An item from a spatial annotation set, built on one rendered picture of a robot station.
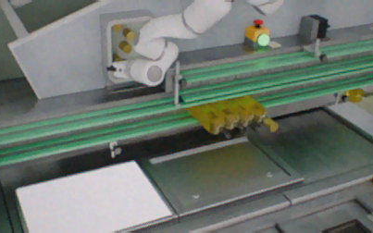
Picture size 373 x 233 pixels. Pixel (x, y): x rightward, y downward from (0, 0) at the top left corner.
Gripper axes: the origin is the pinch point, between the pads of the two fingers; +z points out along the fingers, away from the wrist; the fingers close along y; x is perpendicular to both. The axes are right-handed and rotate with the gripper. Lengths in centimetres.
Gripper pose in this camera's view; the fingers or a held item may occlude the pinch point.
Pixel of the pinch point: (119, 65)
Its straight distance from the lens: 175.1
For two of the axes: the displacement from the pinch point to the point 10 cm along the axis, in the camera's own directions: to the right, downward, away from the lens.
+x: -0.7, -9.7, -2.5
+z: -4.8, -1.9, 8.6
